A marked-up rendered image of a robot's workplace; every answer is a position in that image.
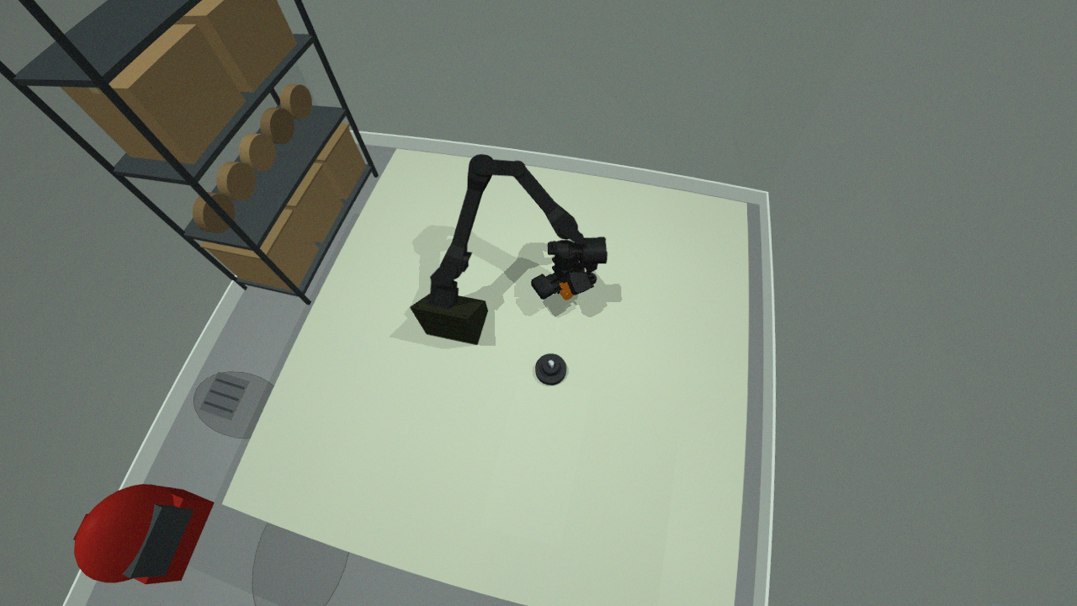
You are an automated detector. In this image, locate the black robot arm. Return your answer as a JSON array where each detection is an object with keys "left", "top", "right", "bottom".
[{"left": 426, "top": 154, "right": 607, "bottom": 309}]

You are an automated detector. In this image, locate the black round pedestal with silver shaft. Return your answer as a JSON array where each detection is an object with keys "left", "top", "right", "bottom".
[{"left": 535, "top": 353, "right": 567, "bottom": 385}]

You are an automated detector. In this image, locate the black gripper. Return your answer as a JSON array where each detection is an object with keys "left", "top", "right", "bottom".
[{"left": 531, "top": 253, "right": 598, "bottom": 300}]

